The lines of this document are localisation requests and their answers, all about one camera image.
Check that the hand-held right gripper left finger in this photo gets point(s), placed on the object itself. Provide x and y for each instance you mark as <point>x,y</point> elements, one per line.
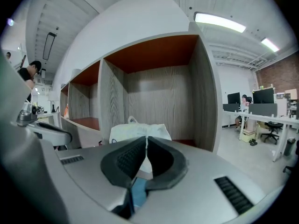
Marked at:
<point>88,171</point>

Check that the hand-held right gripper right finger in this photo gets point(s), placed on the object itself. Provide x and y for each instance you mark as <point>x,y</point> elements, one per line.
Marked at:
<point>201,190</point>

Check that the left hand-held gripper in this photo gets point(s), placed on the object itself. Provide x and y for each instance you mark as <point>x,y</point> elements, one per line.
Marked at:
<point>26,116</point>

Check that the white pack of tissues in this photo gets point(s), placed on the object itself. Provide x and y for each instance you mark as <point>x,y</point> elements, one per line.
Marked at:
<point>142,128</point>

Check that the grey wooden shelf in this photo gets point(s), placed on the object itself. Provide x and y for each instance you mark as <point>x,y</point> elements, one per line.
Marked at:
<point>163,97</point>

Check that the orange bag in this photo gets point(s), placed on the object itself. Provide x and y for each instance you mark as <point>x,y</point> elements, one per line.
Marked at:
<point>66,112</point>

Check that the cream storage box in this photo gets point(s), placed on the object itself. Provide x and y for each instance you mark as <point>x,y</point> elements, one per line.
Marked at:
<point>248,135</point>

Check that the grey desk divider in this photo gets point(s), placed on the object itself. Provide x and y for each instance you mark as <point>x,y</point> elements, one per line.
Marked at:
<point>262,109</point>
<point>230,107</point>

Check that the unlit ceiling light panel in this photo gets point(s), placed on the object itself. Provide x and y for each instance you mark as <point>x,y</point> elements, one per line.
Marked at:
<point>49,46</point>

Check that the black office chair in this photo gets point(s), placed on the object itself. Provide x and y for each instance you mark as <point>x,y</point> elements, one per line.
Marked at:
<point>273,127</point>

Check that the black computer monitor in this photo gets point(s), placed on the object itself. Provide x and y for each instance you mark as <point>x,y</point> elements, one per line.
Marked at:
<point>233,98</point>
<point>263,96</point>

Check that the dark trash bin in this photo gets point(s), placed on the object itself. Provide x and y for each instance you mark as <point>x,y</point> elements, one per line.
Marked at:
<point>289,147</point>

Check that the white office desk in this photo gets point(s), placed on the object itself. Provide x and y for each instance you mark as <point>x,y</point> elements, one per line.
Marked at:
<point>275,120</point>

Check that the lit ceiling light panel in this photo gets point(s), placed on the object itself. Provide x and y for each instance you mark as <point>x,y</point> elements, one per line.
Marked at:
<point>269,44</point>
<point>219,22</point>

